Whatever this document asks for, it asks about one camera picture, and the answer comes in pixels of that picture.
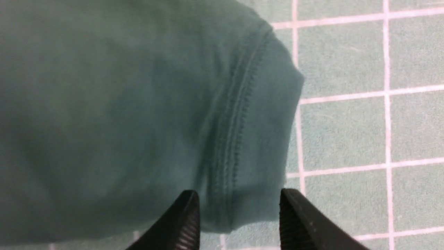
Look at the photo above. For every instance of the green checkered table cloth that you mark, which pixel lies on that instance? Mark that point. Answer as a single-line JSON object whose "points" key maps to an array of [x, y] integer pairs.
{"points": [[367, 145]]}

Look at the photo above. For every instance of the green long-sleeved shirt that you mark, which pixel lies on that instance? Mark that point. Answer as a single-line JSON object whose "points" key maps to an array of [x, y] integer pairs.
{"points": [[111, 108]]}

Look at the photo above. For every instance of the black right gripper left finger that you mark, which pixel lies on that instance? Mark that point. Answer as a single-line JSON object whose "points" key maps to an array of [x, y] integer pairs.
{"points": [[177, 229]]}

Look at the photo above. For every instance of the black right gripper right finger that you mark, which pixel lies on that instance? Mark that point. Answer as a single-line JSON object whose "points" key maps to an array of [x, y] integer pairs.
{"points": [[303, 227]]}

